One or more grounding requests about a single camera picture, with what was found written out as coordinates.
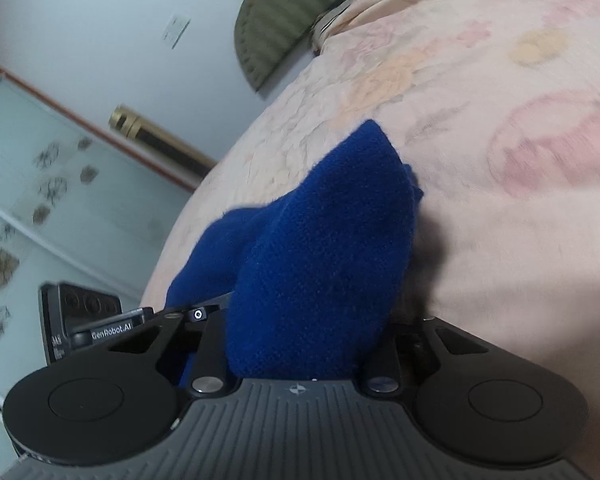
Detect white wall switch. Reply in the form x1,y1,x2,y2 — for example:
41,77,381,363
161,13,192,51

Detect flower printed glass door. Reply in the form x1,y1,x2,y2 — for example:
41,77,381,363
0,195,146,408
0,72,197,297

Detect white bed sheet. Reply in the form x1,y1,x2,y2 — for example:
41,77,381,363
311,0,364,56

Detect gold and black tower appliance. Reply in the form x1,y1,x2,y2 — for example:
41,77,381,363
108,104,218,182

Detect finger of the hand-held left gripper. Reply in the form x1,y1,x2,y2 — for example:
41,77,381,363
180,296,234,324

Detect blue knitted cloth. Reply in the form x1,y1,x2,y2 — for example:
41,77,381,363
164,118,427,392

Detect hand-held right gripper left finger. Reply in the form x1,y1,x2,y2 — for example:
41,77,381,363
105,310,240,398

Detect pink blanket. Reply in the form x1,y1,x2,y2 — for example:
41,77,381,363
139,0,600,413

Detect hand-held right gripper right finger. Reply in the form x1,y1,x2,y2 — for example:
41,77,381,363
359,316,487,395

